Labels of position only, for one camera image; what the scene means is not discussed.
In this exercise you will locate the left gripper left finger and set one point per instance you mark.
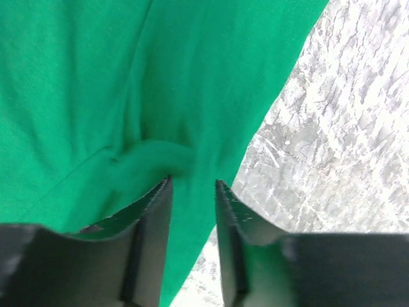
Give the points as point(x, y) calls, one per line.
point(120, 259)

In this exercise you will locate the green t shirt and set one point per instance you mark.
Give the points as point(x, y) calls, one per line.
point(100, 100)

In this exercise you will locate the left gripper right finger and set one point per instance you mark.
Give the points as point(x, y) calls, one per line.
point(252, 267)

